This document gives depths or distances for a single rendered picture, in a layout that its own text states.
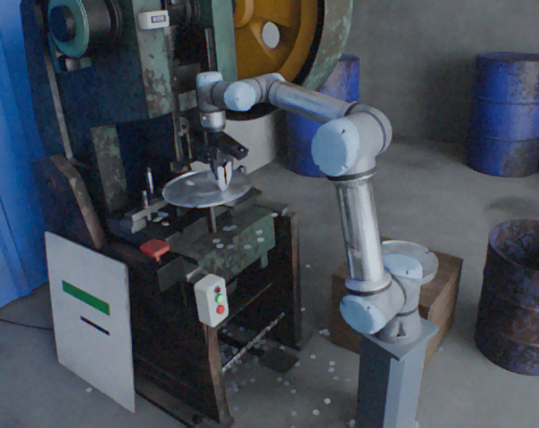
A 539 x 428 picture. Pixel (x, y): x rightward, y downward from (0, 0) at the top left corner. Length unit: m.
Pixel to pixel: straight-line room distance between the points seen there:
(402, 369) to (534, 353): 0.70
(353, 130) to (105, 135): 0.87
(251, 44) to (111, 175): 0.68
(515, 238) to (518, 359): 0.50
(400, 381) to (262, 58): 1.16
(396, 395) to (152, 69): 1.16
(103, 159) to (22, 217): 1.06
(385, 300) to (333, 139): 0.41
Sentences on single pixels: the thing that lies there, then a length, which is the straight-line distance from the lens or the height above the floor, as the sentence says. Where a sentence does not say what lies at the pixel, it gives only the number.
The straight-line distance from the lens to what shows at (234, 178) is 1.55.
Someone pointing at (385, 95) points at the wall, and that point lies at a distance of 4.73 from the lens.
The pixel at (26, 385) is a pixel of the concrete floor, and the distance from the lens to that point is 2.15.
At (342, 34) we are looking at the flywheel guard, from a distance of 1.59.
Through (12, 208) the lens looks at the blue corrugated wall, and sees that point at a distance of 2.54.
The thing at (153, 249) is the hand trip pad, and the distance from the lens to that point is 1.24.
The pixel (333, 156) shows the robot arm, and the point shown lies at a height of 1.02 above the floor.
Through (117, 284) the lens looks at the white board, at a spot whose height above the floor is 0.50.
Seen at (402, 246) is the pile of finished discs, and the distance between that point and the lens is 1.96.
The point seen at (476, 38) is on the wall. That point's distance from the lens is 4.41.
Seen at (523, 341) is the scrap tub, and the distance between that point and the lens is 1.92.
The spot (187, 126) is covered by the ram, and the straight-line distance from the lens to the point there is 1.45.
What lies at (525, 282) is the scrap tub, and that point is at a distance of 1.77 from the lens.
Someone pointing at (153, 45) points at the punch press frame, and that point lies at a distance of 1.31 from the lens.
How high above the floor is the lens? 1.35
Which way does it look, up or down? 26 degrees down
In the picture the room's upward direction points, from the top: 4 degrees counter-clockwise
